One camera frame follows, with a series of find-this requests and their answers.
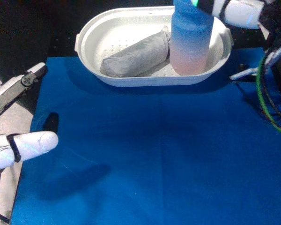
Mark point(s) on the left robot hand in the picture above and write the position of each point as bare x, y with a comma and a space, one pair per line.
241, 14

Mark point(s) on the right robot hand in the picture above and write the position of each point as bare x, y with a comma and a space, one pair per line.
35, 143

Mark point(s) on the blue pink water bottle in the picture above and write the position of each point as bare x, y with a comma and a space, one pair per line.
189, 47

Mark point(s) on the grey umbrella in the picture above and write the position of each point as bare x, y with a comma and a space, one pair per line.
135, 56

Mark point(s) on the blue table cloth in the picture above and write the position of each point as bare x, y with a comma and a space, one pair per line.
140, 152

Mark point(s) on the white perforated plastic basin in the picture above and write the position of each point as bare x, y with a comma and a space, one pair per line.
154, 82

